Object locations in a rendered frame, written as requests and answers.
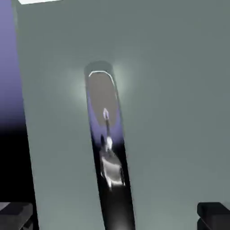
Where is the grey-green cabinet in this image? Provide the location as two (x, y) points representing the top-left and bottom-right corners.
(11, 0), (230, 230)

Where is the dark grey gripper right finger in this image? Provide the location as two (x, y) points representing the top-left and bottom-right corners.
(197, 202), (230, 230)

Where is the grey-green cabinet door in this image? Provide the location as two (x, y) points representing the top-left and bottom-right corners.
(15, 0), (230, 230)

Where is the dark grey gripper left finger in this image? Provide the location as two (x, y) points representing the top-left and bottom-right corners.
(0, 202), (34, 230)

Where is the shiny dark metal door handle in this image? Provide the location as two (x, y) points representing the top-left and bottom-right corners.
(84, 60), (137, 230)

